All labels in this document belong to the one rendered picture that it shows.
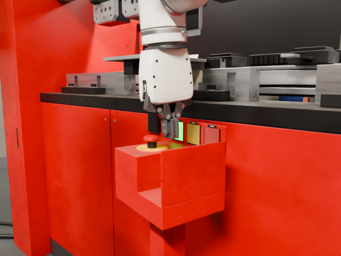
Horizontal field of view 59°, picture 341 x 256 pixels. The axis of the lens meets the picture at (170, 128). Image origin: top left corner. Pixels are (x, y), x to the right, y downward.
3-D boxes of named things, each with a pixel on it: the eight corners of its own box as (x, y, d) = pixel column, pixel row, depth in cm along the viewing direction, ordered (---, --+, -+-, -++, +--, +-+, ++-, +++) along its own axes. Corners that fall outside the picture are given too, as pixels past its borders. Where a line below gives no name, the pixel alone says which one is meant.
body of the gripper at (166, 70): (174, 43, 62) (178, 98, 64) (130, 44, 56) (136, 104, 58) (198, 39, 56) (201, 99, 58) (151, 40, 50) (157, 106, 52)
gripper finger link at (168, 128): (163, 103, 59) (166, 136, 61) (149, 105, 58) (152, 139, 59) (173, 104, 57) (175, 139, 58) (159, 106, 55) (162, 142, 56)
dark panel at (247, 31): (143, 86, 194) (142, 14, 187) (145, 86, 195) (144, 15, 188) (336, 89, 117) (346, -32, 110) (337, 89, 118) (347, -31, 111)
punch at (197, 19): (175, 37, 103) (175, 8, 102) (179, 38, 105) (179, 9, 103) (198, 34, 96) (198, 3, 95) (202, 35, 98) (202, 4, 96)
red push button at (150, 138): (140, 150, 70) (139, 134, 69) (155, 148, 72) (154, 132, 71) (148, 153, 66) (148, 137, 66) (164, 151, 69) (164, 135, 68)
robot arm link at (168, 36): (170, 33, 61) (171, 48, 62) (132, 33, 56) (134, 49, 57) (197, 27, 55) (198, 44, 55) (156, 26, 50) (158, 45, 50)
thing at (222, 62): (172, 70, 105) (172, 61, 105) (178, 70, 107) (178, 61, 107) (219, 68, 92) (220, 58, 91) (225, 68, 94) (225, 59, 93)
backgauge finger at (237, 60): (179, 66, 107) (180, 52, 107) (221, 68, 126) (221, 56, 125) (207, 64, 99) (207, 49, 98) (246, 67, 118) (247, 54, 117)
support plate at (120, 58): (103, 61, 88) (103, 57, 88) (165, 64, 107) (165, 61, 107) (143, 57, 76) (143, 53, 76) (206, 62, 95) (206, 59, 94)
